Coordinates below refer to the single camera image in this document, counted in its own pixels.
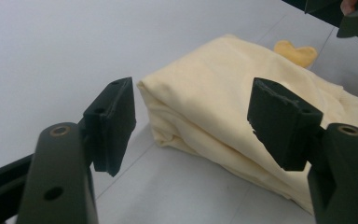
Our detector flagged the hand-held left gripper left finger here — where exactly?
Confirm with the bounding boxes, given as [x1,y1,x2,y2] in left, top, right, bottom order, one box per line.
[83,77,137,177]

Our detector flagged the cream baby pants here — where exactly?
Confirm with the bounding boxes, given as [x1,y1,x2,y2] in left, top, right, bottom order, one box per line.
[136,33,358,216]

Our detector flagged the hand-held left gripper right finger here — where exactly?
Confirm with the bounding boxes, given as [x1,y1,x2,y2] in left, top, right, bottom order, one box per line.
[246,77,324,172]

